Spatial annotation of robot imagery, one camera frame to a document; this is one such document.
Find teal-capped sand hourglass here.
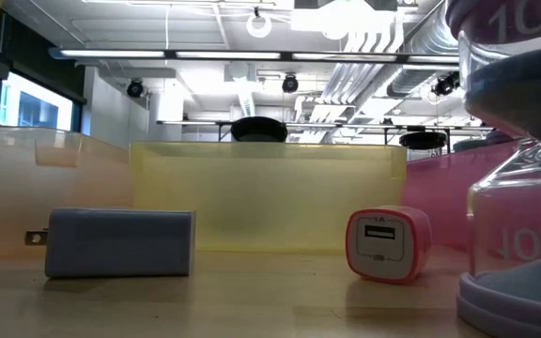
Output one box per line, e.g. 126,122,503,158
452,138,491,153

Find lavender sand hourglass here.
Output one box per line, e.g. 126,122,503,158
443,0,541,338
485,129,518,146

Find yellow translucent plastic bin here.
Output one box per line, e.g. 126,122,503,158
128,140,409,254

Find black ceiling spotlight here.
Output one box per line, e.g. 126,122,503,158
281,73,300,94
126,78,146,99
431,70,461,98

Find long ceiling light bar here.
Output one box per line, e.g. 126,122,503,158
48,46,461,65

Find white ceiling pipes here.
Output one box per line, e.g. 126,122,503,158
298,27,401,142

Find red white USB charger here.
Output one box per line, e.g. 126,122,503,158
345,205,433,285

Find red translucent plastic bin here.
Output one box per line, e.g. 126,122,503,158
400,140,521,253

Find room window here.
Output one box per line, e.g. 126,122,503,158
0,69,75,132

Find orange translucent plastic bin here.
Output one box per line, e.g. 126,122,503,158
0,125,136,258

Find white ring lamp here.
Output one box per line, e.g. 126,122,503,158
245,8,273,39

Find blue-grey wall charger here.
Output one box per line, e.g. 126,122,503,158
23,207,197,280

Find silver ventilation duct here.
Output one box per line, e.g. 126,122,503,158
385,2,463,100

